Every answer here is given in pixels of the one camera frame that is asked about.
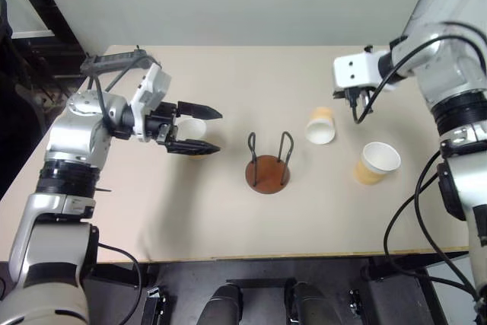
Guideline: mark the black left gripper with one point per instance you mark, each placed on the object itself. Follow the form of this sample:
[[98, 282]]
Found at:
[[158, 125]]

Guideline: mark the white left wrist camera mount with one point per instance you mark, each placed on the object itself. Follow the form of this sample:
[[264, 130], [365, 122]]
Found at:
[[152, 89]]

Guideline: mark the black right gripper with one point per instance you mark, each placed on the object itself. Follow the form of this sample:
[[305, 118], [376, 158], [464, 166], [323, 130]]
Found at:
[[342, 93]]

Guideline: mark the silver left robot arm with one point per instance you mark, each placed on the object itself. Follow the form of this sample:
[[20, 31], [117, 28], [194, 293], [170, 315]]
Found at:
[[72, 131]]

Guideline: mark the black slanted frame beam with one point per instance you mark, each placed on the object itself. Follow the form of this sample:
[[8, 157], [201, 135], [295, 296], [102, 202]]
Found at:
[[49, 9]]

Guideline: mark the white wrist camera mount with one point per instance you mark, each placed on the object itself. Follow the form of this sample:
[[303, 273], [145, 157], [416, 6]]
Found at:
[[357, 70], [152, 89]]

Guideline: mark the dark grey power strip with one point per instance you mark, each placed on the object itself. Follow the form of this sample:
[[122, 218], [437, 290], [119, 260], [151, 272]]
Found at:
[[110, 59]]

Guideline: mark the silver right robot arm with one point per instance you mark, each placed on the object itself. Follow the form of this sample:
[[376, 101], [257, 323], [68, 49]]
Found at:
[[449, 70]]

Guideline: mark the black background equipment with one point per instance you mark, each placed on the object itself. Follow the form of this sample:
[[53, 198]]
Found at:
[[19, 85]]

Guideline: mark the dark rounded shape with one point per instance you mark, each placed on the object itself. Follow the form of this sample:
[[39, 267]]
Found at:
[[220, 306], [310, 306]]

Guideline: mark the black bracket with white label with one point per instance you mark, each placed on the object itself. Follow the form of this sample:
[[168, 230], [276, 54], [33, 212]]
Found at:
[[354, 302], [154, 306]]

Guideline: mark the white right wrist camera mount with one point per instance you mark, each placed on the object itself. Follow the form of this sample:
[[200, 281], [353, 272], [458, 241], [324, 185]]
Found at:
[[357, 70]]

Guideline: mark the tan ribbed paper cup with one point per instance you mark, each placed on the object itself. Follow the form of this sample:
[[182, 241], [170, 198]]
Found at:
[[319, 131], [380, 157], [192, 129]]

